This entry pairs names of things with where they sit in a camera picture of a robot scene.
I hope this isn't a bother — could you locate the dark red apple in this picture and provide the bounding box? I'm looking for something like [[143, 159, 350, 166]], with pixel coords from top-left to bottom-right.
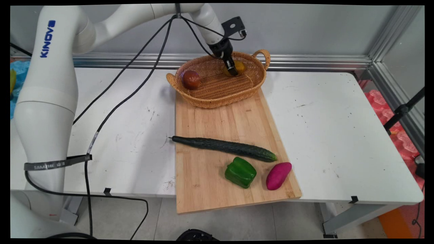
[[183, 70, 201, 90]]

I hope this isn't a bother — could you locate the green bell pepper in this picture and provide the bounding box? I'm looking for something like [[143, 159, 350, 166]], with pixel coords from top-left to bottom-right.
[[224, 157, 257, 189]]

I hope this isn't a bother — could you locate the grey table leg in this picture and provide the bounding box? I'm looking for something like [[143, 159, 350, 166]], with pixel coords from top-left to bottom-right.
[[59, 196, 84, 226], [319, 203, 404, 238]]

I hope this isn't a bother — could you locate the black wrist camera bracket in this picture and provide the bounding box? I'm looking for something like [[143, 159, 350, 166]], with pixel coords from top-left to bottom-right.
[[222, 16, 247, 38]]

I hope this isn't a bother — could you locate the blue foam mat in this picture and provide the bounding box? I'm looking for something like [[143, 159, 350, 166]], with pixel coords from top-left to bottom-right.
[[10, 60, 32, 120]]

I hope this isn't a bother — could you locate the woven wicker basket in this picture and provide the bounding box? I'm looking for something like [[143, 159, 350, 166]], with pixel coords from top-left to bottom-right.
[[166, 49, 271, 109]]

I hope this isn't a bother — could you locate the small black device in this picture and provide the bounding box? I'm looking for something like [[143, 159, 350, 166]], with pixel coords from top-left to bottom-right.
[[414, 155, 425, 179]]

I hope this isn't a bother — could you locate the thick black cable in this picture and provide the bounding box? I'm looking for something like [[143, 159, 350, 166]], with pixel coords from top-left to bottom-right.
[[24, 3, 182, 240]]

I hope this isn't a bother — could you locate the aluminium frame post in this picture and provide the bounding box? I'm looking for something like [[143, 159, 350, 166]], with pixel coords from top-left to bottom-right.
[[368, 5, 424, 63]]

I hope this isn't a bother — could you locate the purple sweet potato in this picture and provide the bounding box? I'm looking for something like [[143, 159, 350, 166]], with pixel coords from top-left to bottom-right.
[[266, 162, 292, 191]]

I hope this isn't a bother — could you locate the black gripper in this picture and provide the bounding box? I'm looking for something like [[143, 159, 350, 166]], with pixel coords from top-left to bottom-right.
[[208, 38, 238, 76]]

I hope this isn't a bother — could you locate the black tripod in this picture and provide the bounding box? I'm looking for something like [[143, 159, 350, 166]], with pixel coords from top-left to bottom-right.
[[383, 87, 425, 136]]

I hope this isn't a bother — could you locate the orange floor mat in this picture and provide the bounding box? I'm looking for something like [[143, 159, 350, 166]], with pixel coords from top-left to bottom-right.
[[378, 207, 417, 239]]

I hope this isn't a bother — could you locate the black equipment on floor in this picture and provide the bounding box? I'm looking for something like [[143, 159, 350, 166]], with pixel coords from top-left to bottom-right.
[[176, 229, 220, 241]]

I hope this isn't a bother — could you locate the red foam mat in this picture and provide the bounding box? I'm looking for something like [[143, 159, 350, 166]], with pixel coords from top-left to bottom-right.
[[364, 89, 425, 190]]

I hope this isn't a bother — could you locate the aluminium frame rail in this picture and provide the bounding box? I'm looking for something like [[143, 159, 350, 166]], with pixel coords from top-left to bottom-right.
[[368, 63, 425, 157], [10, 52, 373, 72]]

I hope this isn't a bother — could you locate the grey printed strap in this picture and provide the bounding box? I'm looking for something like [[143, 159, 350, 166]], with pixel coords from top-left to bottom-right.
[[24, 154, 93, 171]]

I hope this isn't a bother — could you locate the thin black cable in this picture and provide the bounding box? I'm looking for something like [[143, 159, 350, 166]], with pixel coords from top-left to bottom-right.
[[73, 15, 246, 125]]

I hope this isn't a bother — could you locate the wooden cutting board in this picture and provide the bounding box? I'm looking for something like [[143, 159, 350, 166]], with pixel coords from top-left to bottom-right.
[[175, 87, 302, 215]]

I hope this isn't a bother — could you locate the dark green cucumber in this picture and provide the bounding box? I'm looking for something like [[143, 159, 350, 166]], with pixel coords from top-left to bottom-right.
[[169, 136, 277, 162]]

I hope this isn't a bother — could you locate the yellow orange fruit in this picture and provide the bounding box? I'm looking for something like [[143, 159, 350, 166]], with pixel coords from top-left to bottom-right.
[[223, 60, 245, 77]]

